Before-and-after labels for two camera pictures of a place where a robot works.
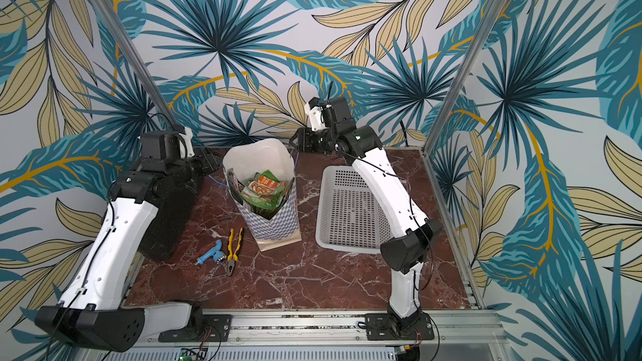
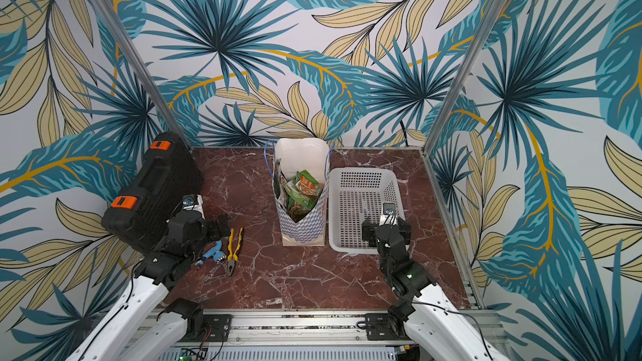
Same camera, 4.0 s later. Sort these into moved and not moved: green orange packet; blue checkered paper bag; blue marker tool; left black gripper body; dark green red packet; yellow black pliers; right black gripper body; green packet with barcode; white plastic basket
Moved: dark green red packet; right black gripper body; green orange packet; left black gripper body; blue checkered paper bag; green packet with barcode
Not moved: yellow black pliers; blue marker tool; white plastic basket
